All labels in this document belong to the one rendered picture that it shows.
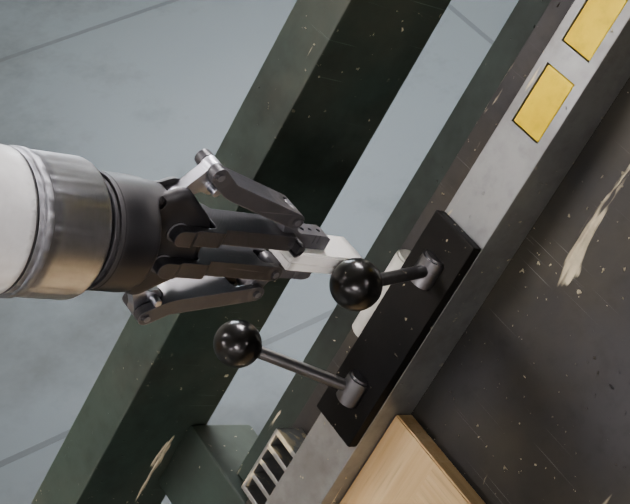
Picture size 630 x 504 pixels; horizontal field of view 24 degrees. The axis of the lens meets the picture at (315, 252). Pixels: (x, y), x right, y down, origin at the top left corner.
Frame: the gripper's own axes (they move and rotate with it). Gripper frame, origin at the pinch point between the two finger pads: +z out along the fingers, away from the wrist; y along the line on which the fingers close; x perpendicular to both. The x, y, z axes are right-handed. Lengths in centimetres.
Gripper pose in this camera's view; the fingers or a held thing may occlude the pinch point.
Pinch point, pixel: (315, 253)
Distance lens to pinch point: 103.7
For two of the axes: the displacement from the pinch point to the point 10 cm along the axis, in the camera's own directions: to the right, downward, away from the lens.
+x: 5.2, 6.0, -6.1
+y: -4.6, 8.0, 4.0
